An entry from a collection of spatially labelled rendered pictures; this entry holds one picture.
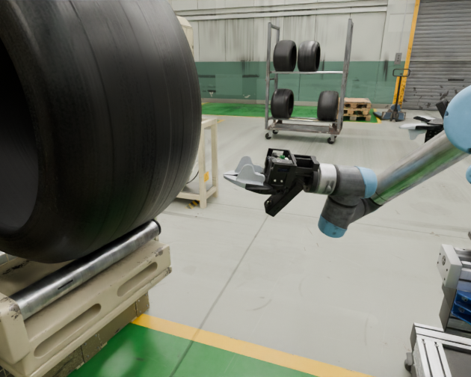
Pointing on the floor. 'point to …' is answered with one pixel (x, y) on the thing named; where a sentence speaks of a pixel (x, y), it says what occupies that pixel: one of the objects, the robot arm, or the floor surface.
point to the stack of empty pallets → (356, 109)
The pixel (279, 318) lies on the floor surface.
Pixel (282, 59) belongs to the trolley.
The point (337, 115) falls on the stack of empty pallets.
